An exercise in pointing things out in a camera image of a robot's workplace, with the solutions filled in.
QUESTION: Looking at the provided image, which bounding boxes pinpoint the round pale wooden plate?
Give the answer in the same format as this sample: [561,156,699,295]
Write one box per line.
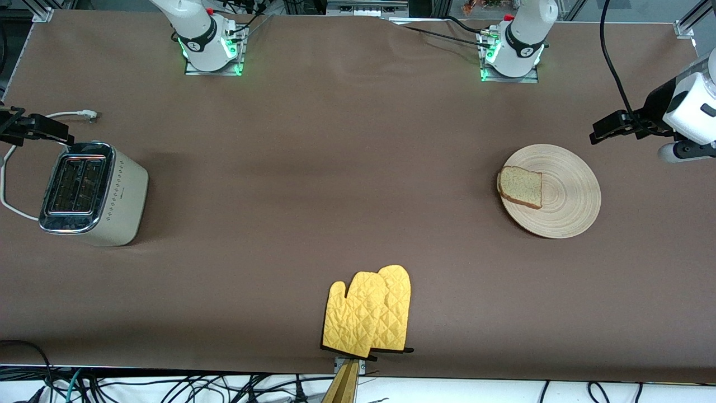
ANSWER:
[498,144,602,240]

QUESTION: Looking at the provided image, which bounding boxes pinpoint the slice of brown bread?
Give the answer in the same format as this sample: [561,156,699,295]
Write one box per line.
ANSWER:
[497,166,544,210]

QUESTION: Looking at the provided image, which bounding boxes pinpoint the cream and chrome toaster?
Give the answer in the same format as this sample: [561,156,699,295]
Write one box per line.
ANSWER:
[38,141,150,247]

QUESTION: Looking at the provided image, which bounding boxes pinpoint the yellow quilted oven mitt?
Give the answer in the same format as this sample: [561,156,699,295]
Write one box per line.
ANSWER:
[322,272,388,359]
[372,265,415,354]

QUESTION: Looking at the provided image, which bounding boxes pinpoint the grey metal box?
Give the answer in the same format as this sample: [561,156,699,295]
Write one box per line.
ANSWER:
[326,0,409,16]

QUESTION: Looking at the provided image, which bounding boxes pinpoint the wooden wedge beam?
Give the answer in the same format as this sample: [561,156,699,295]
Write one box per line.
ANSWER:
[322,360,360,403]

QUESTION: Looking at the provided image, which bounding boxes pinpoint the white toaster power cord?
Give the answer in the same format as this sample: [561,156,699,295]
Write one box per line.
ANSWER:
[0,109,99,222]

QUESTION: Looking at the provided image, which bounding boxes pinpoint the black hanging arm cable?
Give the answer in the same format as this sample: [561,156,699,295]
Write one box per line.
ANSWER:
[600,0,675,138]

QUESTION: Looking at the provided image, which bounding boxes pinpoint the black cables on tabletop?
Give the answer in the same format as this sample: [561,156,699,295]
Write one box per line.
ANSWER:
[400,16,493,51]

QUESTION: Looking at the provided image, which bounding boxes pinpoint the black looped floor cable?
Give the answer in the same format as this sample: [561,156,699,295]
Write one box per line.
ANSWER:
[0,339,54,403]

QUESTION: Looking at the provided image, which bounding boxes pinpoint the black arm base cables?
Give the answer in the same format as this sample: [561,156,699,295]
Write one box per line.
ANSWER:
[221,0,275,43]

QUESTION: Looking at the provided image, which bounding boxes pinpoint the teal floor cable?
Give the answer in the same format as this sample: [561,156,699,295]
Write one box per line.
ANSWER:
[53,368,84,403]

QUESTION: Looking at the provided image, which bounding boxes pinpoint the tangled black floor cables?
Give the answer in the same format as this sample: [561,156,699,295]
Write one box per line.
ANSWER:
[84,372,336,403]

